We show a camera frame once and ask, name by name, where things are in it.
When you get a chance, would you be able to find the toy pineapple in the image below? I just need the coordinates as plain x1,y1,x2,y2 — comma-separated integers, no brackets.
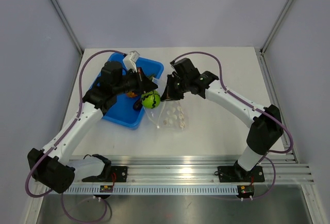
127,73,157,98

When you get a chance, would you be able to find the left small circuit board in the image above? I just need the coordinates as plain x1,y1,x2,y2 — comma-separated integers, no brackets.
100,185,113,193

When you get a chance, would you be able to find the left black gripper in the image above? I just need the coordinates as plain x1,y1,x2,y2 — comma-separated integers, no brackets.
113,67,158,96

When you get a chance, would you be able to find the dark purple toy eggplant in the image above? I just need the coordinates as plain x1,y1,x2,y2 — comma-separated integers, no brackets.
133,99,143,111

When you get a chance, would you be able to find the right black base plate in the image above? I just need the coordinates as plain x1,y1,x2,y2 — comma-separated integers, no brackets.
214,166,265,183

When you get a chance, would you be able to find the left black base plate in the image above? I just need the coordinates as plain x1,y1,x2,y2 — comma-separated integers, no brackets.
82,166,128,183

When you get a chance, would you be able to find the green toy ball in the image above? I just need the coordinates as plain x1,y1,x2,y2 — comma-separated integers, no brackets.
141,90,161,109

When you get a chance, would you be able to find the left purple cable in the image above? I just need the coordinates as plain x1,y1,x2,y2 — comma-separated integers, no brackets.
25,50,129,220

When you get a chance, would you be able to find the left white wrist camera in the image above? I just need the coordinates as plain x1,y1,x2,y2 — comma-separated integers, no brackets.
123,51,140,72

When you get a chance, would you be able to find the aluminium rail frame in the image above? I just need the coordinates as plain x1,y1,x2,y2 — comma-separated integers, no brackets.
106,154,314,185

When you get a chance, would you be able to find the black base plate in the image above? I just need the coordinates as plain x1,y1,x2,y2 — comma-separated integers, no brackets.
82,166,128,183
214,166,265,183

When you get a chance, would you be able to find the clear zip top bag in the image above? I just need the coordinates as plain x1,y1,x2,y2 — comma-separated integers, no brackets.
143,78,188,131

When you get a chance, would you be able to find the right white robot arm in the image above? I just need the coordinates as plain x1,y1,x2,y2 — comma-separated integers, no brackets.
161,71,284,182

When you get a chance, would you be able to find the white slotted cable duct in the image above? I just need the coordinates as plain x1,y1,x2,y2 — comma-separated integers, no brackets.
64,184,238,196

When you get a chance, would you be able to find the right small circuit board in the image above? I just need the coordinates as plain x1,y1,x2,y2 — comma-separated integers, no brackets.
237,185,255,199

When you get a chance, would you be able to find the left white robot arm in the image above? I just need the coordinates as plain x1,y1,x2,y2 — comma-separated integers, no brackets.
27,61,158,194

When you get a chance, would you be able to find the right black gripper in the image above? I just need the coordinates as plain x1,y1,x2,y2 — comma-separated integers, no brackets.
161,74,190,102

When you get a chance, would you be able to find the small circuit board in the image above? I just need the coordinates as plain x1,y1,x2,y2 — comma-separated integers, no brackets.
100,185,113,193
237,185,255,199

